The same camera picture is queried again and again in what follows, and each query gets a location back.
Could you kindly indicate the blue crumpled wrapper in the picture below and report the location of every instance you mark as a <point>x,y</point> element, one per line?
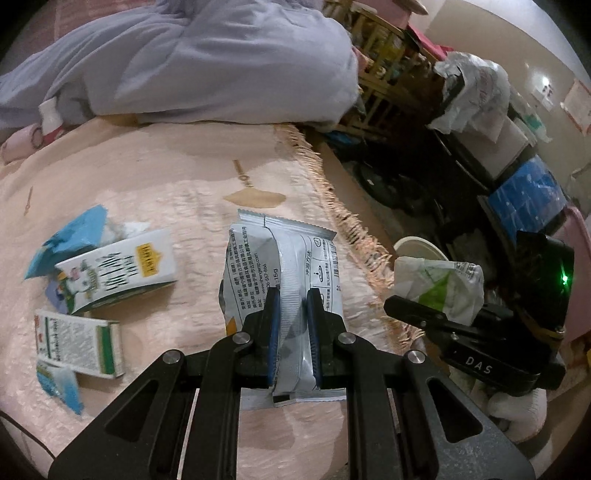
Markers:
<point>90,230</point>

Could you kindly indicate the white green medicine box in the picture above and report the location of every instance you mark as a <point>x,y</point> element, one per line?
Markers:
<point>87,346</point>

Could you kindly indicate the pink fringed bed blanket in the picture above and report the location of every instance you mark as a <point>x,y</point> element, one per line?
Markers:
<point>191,180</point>

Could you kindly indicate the white pink small bottle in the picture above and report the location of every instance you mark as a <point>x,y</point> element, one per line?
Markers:
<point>51,120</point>

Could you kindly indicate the silver snack wrapper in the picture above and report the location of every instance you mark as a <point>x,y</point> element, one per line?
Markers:
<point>264,252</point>

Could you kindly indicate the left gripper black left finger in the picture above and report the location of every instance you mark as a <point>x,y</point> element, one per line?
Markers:
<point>246,359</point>

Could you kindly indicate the grey blue quilt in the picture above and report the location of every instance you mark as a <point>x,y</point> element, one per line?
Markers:
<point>246,62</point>

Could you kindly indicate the wooden chair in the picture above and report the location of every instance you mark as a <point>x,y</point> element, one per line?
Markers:
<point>399,77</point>

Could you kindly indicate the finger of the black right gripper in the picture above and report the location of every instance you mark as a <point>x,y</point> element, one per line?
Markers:
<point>434,323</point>

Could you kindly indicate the blue storage box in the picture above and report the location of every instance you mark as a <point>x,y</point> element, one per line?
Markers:
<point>529,200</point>

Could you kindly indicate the blue torn wrapper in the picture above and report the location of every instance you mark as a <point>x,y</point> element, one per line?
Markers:
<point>61,383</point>

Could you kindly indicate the crumpled white bag pile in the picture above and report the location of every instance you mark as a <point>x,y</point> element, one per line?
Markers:
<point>478,98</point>

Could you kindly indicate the pink cloth pouch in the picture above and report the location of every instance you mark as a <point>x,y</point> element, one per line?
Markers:
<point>27,141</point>

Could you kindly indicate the small purple box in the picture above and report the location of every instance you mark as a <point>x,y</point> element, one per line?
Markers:
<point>55,295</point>

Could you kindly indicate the white plastic trash bag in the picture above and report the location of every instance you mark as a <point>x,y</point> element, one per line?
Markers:
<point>453,288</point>

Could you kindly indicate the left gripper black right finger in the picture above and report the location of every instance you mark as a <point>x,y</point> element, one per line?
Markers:
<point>343,360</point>

